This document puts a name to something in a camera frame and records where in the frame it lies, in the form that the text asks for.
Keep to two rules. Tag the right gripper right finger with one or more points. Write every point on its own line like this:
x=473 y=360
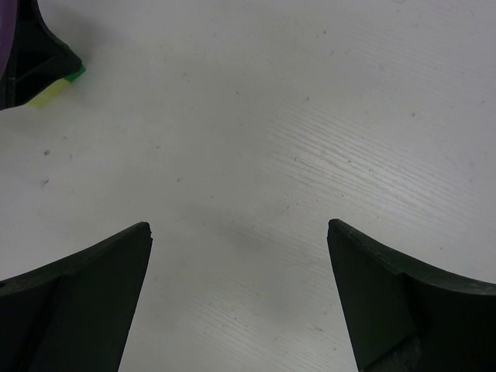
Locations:
x=406 y=315

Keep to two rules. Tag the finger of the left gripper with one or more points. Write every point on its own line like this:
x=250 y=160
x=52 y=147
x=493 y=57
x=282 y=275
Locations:
x=32 y=57

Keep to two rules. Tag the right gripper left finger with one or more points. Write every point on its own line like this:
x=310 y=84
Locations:
x=75 y=314

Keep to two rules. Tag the pale yellow green-top lego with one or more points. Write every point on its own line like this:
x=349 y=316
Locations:
x=45 y=96

